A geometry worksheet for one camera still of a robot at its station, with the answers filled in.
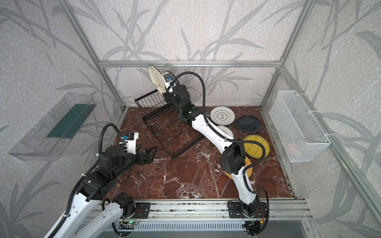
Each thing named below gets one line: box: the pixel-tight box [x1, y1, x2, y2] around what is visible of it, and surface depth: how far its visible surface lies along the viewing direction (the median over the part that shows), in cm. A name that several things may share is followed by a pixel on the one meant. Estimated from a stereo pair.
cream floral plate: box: [147, 64, 167, 95], surface depth 84 cm
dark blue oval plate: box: [235, 115, 261, 134], surface depth 113 cm
